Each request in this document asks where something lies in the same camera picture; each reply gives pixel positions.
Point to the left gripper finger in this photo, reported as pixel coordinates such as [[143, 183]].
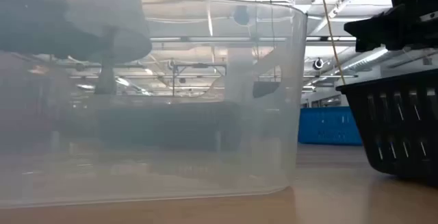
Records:
[[85, 46]]

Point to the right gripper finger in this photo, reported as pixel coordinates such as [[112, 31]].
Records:
[[371, 43], [373, 25]]

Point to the black slotted plastic basket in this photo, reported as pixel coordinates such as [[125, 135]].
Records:
[[393, 131]]

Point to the clear plastic bin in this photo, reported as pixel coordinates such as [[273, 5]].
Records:
[[205, 169]]

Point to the black tripod stand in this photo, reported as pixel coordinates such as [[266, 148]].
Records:
[[173, 80]]

